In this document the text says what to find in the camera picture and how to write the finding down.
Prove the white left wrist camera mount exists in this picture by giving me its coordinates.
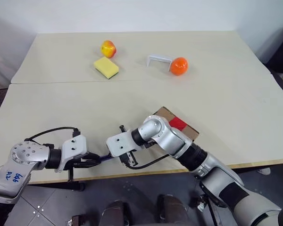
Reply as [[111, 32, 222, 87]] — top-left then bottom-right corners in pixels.
[[54, 134, 88, 173]]

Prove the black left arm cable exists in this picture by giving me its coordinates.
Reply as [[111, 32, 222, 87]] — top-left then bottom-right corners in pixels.
[[23, 127, 81, 142]]

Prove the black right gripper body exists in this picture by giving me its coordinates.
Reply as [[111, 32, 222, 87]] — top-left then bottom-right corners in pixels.
[[119, 150, 134, 163]]

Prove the small white metal part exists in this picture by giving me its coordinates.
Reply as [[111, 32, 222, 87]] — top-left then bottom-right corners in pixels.
[[197, 197, 208, 212]]

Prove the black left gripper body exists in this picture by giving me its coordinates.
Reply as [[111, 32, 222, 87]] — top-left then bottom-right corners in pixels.
[[71, 152, 93, 169]]

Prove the orange fruit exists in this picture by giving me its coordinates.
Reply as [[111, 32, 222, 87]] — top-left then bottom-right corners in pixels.
[[170, 56, 189, 76]]

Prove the red block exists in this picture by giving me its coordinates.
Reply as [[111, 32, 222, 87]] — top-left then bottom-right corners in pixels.
[[168, 117, 188, 131]]

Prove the red yellow apple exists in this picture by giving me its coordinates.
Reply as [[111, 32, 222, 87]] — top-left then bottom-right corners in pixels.
[[100, 40, 117, 59]]

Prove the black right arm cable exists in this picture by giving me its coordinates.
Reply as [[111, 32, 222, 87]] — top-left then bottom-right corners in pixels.
[[126, 153, 171, 170]]

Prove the white plastic bracket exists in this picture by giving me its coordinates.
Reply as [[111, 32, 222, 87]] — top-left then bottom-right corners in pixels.
[[147, 55, 173, 73]]

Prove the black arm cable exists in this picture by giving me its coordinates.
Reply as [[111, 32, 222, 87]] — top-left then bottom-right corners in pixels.
[[126, 153, 171, 170], [23, 127, 81, 142]]

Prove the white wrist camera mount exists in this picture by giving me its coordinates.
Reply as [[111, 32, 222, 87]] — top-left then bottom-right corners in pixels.
[[54, 134, 88, 173], [106, 130, 145, 164]]

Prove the small brown block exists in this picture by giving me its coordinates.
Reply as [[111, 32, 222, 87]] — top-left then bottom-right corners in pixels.
[[65, 214, 86, 226]]

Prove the dark rounded shape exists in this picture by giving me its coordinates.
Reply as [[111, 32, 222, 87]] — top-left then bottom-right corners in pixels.
[[157, 194, 192, 226], [103, 200, 133, 226]]

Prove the brown cardboard box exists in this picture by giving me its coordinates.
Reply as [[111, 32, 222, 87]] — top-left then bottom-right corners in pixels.
[[153, 106, 200, 142]]

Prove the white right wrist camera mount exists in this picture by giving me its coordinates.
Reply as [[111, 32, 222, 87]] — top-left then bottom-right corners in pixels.
[[106, 130, 145, 164]]

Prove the yellow sponge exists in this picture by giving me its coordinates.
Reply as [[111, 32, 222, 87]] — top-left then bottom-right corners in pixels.
[[93, 56, 120, 80]]

